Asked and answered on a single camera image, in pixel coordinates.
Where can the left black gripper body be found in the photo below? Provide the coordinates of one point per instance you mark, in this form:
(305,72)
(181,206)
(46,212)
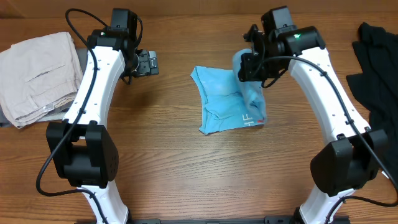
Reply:
(142,65)

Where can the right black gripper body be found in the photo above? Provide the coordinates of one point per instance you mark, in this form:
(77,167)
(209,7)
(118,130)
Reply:
(253,65)

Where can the light blue t-shirt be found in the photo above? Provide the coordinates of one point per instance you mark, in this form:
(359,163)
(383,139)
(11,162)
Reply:
(228,103)

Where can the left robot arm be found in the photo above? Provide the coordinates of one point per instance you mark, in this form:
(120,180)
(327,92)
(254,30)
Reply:
(83,157)

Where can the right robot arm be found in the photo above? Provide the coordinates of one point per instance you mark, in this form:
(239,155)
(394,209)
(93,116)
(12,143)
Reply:
(352,151)

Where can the folded beige trousers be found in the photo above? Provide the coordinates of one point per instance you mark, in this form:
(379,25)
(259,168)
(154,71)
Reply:
(37,76)

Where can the black garment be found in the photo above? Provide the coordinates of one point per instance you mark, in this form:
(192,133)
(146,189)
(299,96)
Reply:
(376,86)

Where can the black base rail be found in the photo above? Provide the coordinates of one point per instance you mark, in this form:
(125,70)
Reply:
(211,221)

